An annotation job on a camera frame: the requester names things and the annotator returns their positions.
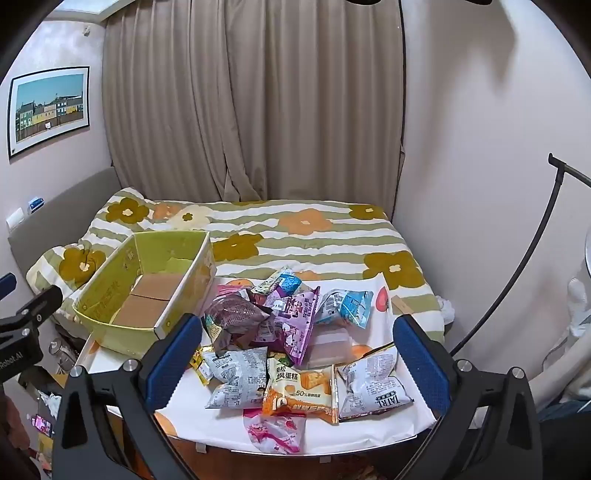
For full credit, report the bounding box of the green cardboard box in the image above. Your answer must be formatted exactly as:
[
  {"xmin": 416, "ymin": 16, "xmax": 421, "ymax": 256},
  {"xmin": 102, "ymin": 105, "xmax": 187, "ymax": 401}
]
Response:
[{"xmin": 73, "ymin": 230, "xmax": 218, "ymax": 358}]

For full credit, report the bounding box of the small purple cartoon snack packet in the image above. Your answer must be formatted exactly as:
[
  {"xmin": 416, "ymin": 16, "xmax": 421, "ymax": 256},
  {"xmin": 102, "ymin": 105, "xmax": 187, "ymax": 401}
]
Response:
[{"xmin": 252, "ymin": 318, "xmax": 289, "ymax": 348}]

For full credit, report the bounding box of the white cloth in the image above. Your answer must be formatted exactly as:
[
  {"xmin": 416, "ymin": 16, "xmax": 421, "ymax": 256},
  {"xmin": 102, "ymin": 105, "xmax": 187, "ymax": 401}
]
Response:
[{"xmin": 551, "ymin": 276, "xmax": 591, "ymax": 354}]

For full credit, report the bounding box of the pink snack packet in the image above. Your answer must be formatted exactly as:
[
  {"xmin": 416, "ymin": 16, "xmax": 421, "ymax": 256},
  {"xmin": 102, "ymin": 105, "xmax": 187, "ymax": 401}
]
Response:
[{"xmin": 242, "ymin": 407, "xmax": 308, "ymax": 456}]

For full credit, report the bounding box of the large purple snack packet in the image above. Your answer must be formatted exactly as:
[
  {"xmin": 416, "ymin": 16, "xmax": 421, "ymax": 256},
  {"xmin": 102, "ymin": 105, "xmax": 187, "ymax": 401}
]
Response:
[{"xmin": 271, "ymin": 285, "xmax": 322, "ymax": 366}]

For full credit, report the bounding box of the silver packet with bold lettering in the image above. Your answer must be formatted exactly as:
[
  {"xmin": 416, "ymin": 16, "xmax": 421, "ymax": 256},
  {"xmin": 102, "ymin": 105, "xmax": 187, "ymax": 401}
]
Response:
[{"xmin": 336, "ymin": 345, "xmax": 415, "ymax": 424}]

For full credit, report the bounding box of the orange cake packet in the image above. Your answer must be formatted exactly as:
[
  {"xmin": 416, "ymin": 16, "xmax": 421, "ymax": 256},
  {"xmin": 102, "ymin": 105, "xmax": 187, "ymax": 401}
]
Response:
[{"xmin": 261, "ymin": 364, "xmax": 341, "ymax": 424}]

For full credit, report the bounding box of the clear plastic cake packet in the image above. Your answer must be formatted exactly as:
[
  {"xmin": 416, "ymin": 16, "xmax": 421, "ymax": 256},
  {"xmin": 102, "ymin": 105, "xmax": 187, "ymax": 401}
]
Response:
[{"xmin": 308, "ymin": 323, "xmax": 355, "ymax": 368}]

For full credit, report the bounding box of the brown foil snack packet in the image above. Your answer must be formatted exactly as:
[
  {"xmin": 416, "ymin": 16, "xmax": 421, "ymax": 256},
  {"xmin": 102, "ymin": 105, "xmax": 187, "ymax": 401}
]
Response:
[{"xmin": 204, "ymin": 290, "xmax": 274, "ymax": 352}]

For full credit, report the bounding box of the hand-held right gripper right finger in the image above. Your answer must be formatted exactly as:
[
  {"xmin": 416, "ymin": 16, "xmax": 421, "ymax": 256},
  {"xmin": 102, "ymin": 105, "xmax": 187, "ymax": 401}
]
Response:
[{"xmin": 392, "ymin": 314, "xmax": 542, "ymax": 480}]

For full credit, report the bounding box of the framed wall poster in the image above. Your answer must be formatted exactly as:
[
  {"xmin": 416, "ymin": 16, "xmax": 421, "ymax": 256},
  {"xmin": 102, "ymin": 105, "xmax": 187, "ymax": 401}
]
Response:
[{"xmin": 7, "ymin": 66, "xmax": 91, "ymax": 161}]

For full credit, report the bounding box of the beige curtain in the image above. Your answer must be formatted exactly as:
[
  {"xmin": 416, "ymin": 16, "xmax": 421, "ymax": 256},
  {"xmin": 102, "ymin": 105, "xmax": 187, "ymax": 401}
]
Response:
[{"xmin": 102, "ymin": 0, "xmax": 407, "ymax": 204}]

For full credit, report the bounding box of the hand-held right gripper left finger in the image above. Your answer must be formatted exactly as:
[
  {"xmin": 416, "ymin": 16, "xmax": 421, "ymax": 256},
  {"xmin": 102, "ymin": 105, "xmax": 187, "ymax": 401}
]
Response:
[{"xmin": 52, "ymin": 313, "xmax": 204, "ymax": 480}]

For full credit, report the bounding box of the small yellow snack packet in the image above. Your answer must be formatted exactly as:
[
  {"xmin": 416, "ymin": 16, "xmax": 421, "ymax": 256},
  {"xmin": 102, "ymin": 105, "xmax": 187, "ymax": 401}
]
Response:
[{"xmin": 188, "ymin": 348, "xmax": 214, "ymax": 385}]

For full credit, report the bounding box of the silver snack packet black text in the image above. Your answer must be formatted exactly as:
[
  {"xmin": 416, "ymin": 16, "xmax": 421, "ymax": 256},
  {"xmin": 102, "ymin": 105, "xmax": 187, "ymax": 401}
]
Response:
[{"xmin": 202, "ymin": 347, "xmax": 269, "ymax": 410}]

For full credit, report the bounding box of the floral striped quilt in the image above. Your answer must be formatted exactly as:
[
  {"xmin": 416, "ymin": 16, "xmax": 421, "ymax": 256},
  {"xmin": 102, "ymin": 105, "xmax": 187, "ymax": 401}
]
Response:
[{"xmin": 25, "ymin": 186, "xmax": 446, "ymax": 344}]

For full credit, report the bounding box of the black lamp stand pole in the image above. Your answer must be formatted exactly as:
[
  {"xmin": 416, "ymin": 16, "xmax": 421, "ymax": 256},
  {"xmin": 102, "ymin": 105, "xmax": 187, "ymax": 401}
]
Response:
[{"xmin": 449, "ymin": 154, "xmax": 591, "ymax": 357}]

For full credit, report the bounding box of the blue and white snack packet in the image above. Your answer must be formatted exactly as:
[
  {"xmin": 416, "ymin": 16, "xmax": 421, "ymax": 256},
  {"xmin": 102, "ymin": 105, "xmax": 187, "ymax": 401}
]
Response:
[
  {"xmin": 250, "ymin": 267, "xmax": 304, "ymax": 297},
  {"xmin": 313, "ymin": 289, "xmax": 375, "ymax": 329}
]

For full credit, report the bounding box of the glass jar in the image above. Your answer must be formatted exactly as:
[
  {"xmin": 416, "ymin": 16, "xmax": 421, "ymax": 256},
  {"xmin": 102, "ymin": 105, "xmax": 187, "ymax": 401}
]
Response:
[{"xmin": 47, "ymin": 338, "xmax": 78, "ymax": 376}]

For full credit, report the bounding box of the crumpled white tissue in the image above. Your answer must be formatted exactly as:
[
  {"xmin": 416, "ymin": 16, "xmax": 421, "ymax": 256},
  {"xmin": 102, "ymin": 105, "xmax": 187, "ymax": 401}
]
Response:
[{"xmin": 435, "ymin": 296, "xmax": 457, "ymax": 325}]

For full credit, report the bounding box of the grey padded headboard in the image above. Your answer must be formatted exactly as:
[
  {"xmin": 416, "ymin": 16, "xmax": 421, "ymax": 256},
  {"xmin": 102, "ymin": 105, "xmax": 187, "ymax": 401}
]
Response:
[{"xmin": 8, "ymin": 166, "xmax": 118, "ymax": 296}]

